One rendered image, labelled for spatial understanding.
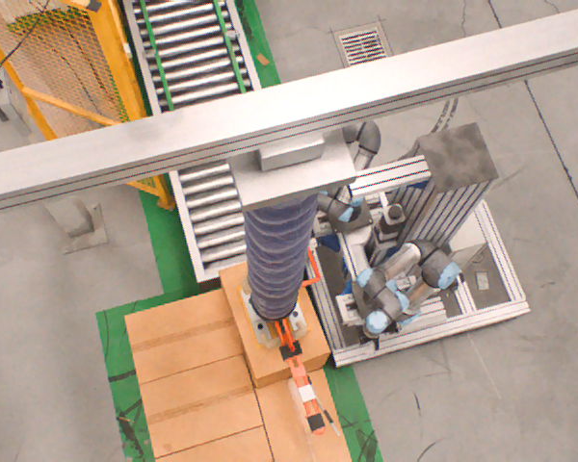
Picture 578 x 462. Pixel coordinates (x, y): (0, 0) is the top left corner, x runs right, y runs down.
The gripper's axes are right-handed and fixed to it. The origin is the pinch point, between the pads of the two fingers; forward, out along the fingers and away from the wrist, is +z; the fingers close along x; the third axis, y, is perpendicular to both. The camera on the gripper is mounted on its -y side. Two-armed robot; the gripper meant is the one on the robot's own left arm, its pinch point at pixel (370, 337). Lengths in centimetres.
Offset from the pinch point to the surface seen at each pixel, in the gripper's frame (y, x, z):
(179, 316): 82, -55, 98
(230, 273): 49, -60, 58
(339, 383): -1, 1, 152
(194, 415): 87, 1, 97
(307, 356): 23, -7, 58
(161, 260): 89, -108, 152
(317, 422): 28, 25, 42
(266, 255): 38, -26, -69
